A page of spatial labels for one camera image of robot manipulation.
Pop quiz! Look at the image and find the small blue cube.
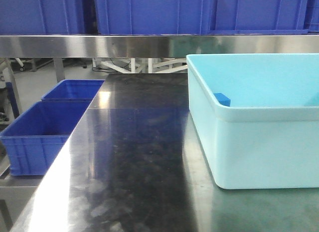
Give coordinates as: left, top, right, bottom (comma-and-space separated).
213, 93, 231, 107

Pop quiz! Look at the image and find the middle blue shelf crate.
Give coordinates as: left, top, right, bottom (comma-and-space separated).
95, 0, 213, 35

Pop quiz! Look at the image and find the blue shelf crate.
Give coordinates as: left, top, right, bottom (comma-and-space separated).
210, 0, 308, 35
0, 0, 85, 35
95, 0, 213, 35

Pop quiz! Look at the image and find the right blue shelf crate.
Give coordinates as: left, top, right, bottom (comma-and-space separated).
210, 0, 308, 35

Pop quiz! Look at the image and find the left blue shelf crate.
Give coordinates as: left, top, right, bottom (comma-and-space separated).
0, 0, 85, 35

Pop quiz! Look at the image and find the far blue side bin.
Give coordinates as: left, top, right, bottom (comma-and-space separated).
41, 80, 104, 102

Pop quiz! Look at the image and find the blue side bin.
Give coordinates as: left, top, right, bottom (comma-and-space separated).
0, 101, 89, 176
41, 80, 104, 102

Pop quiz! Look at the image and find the light blue plastic tub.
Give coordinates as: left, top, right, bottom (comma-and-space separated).
186, 53, 319, 189

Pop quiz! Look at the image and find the near blue side bin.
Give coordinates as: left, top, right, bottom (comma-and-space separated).
0, 101, 89, 176

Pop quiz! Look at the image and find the white metal frame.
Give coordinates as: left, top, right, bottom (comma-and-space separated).
92, 58, 187, 74

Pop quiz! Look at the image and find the stainless steel shelf rail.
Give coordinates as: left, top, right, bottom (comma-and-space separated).
0, 35, 319, 58

